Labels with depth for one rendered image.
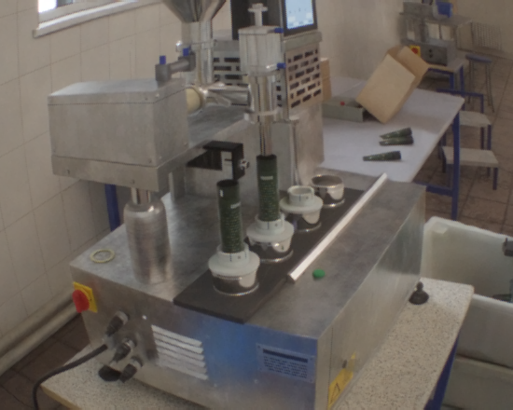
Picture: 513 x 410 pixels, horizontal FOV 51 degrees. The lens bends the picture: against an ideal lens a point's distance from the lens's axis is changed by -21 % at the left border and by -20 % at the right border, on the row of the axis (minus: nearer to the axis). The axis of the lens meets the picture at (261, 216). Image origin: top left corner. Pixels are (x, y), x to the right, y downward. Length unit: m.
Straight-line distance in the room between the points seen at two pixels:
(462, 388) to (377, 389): 0.69
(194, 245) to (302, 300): 0.25
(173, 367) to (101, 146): 0.39
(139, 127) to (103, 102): 0.09
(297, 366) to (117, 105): 0.46
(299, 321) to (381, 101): 1.88
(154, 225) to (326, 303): 0.28
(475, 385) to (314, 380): 0.97
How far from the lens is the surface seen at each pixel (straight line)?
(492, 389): 1.79
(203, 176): 1.28
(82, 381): 1.26
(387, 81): 2.66
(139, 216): 0.96
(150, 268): 1.00
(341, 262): 1.04
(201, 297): 0.94
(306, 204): 1.10
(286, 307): 0.93
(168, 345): 1.03
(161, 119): 0.90
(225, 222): 0.90
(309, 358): 0.89
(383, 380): 1.20
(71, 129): 1.02
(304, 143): 1.24
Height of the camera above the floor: 1.52
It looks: 25 degrees down
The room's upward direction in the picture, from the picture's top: 3 degrees counter-clockwise
